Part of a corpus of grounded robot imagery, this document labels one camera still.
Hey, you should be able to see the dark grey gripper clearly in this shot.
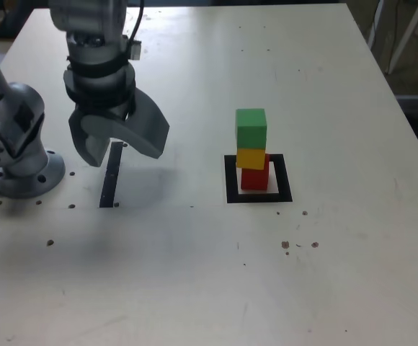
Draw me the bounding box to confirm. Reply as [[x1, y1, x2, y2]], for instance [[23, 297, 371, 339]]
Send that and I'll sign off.
[[68, 88, 171, 168]]

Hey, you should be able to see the yellow cube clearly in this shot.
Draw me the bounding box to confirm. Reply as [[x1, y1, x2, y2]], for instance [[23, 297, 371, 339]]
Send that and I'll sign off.
[[236, 147, 267, 170]]

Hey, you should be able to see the green cube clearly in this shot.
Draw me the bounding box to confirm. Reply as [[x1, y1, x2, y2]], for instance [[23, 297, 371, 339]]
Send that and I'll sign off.
[[235, 107, 268, 151]]

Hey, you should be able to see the red cube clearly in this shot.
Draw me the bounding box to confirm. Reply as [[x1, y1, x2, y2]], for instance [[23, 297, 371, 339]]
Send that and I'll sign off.
[[240, 154, 271, 191]]

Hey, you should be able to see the black tape square outline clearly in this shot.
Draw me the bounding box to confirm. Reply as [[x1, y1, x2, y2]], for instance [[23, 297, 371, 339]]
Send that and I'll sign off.
[[223, 154, 293, 204]]

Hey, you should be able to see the black tape strip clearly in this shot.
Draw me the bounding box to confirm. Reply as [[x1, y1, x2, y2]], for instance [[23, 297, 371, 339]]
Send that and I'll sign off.
[[99, 141, 123, 209]]

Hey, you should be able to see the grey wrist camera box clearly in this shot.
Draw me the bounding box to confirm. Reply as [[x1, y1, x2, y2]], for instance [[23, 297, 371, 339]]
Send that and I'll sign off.
[[127, 35, 143, 61]]

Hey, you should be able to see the black cable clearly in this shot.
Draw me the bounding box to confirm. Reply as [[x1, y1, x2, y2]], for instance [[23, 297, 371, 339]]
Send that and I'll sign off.
[[129, 0, 146, 41]]

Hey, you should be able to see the white metal frame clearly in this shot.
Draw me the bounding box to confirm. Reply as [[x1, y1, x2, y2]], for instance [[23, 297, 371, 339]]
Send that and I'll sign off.
[[366, 0, 418, 76]]

